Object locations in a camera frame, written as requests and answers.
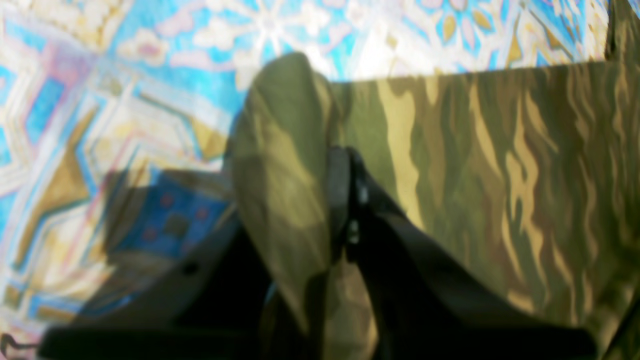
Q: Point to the camouflage T-shirt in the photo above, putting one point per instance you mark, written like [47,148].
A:
[528,178]

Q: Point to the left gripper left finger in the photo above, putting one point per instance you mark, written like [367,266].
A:
[205,307]

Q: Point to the patterned tile tablecloth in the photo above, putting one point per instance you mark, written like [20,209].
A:
[91,87]

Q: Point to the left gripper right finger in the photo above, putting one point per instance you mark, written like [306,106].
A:
[426,305]

